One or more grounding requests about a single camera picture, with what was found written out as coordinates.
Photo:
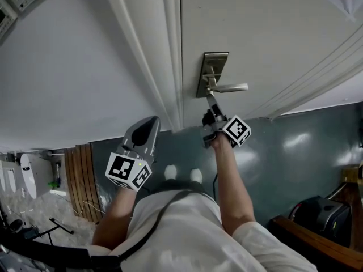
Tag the white urinal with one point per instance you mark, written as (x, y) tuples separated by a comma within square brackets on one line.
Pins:
[(28, 177), (11, 180)]

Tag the person's white left shoe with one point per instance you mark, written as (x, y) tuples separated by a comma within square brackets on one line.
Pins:
[(170, 171)]

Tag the person's white shoe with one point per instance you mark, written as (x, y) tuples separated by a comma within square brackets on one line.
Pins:
[(170, 171), (196, 176)]

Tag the person's right forearm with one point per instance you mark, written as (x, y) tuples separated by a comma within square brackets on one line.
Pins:
[(231, 186)]

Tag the wooden slatted mat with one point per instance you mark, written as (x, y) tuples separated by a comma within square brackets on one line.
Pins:
[(82, 180)]

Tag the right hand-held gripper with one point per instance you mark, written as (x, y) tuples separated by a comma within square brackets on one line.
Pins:
[(236, 130)]

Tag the green small object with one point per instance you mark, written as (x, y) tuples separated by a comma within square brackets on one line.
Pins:
[(53, 184)]

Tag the white door frame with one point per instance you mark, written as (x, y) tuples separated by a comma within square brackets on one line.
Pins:
[(147, 52)]

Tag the black bag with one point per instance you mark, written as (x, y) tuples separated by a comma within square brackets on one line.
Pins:
[(56, 255)]

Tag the person's white right shoe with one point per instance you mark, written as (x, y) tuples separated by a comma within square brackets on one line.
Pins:
[(196, 176)]

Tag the person's left forearm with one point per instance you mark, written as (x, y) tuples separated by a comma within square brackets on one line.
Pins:
[(114, 220)]

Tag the white door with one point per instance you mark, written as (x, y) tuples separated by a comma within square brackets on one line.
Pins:
[(269, 38)]

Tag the person's black trousers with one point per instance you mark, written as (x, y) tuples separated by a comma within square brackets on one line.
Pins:
[(181, 186)]

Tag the brown wooden bench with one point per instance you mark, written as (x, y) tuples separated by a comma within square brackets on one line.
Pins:
[(312, 242)]

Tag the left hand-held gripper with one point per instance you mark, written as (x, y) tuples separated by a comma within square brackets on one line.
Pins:
[(129, 170)]

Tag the person's white shirt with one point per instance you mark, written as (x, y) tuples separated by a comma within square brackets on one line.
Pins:
[(193, 237)]

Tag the silver door lock plate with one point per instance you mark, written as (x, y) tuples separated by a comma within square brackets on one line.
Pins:
[(214, 62)]

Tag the black metal stand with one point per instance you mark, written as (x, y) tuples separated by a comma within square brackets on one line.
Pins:
[(61, 227)]

